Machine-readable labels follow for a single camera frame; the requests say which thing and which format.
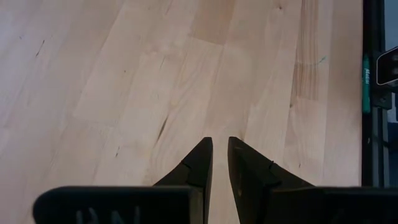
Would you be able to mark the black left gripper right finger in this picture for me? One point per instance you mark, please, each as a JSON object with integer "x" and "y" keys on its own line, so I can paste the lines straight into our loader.
{"x": 258, "y": 186}

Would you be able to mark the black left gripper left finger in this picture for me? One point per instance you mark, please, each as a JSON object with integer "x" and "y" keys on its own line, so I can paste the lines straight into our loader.
{"x": 186, "y": 189}

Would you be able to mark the green marker pen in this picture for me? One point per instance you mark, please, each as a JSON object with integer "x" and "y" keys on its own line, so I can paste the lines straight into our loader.
{"x": 366, "y": 84}

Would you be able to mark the black table frame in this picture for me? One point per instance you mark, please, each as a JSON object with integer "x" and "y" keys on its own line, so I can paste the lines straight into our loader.
{"x": 373, "y": 140}

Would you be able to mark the black table-level camera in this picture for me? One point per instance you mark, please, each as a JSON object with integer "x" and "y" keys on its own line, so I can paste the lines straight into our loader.
{"x": 388, "y": 67}

